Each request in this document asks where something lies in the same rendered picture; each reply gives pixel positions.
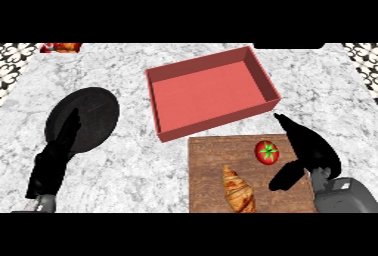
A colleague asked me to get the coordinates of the brown wooden cutting board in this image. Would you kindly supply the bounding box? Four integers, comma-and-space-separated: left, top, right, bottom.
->
188, 133, 320, 214

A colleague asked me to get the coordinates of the black round plate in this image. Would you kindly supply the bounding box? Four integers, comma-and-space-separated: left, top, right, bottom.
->
45, 86, 122, 154

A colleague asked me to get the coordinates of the red and orange packet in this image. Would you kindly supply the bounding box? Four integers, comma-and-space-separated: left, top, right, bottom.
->
39, 42, 83, 54

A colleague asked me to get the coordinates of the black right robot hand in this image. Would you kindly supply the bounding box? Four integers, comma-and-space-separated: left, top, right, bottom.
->
268, 112, 343, 192

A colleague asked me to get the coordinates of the red tomato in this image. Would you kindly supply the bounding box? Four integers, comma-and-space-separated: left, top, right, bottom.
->
253, 140, 281, 166

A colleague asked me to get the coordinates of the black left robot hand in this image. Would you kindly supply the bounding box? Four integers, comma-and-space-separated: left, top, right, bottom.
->
24, 107, 83, 200

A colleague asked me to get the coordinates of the golden croissant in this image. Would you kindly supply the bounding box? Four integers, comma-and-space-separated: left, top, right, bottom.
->
222, 164, 258, 214

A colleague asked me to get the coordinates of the red cardboard box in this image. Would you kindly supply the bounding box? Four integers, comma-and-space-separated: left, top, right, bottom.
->
145, 45, 283, 144

